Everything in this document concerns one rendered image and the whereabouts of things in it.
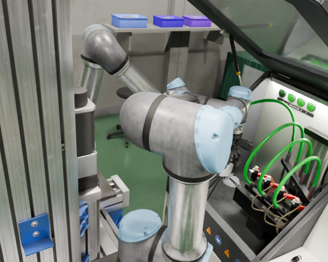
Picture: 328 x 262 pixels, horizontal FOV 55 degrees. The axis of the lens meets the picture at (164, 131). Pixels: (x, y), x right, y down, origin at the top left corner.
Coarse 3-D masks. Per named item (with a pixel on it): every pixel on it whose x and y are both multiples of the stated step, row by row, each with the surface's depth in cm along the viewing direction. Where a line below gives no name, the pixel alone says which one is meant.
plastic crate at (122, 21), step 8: (112, 16) 355; (120, 16) 363; (128, 16) 356; (136, 16) 374; (144, 16) 364; (112, 24) 360; (120, 24) 344; (128, 24) 349; (136, 24) 354; (144, 24) 359
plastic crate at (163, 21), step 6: (156, 18) 380; (162, 18) 369; (168, 18) 382; (174, 18) 401; (180, 18) 390; (156, 24) 382; (162, 24) 373; (168, 24) 377; (174, 24) 382; (180, 24) 386
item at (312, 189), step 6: (312, 156) 118; (300, 162) 116; (306, 162) 116; (318, 162) 121; (294, 168) 115; (318, 168) 123; (288, 174) 115; (318, 174) 125; (282, 180) 116; (312, 186) 128; (276, 192) 116; (312, 192) 129; (276, 204) 120; (282, 210) 124; (288, 210) 127
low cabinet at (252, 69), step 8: (232, 56) 472; (240, 56) 460; (248, 56) 464; (232, 64) 475; (240, 64) 462; (248, 64) 449; (256, 64) 437; (224, 72) 492; (232, 72) 478; (248, 72) 450; (256, 72) 438; (224, 80) 496; (232, 80) 481; (248, 80) 453; (256, 80) 441; (224, 88) 499; (224, 96) 502
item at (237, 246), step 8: (208, 208) 142; (208, 216) 140; (216, 216) 137; (208, 224) 141; (216, 224) 135; (224, 224) 134; (216, 232) 136; (224, 232) 130; (232, 232) 130; (208, 240) 142; (224, 240) 131; (232, 240) 126; (240, 240) 126; (216, 248) 138; (232, 248) 127; (240, 248) 123; (248, 248) 123; (224, 256) 133; (232, 256) 128; (240, 256) 123; (248, 256) 119
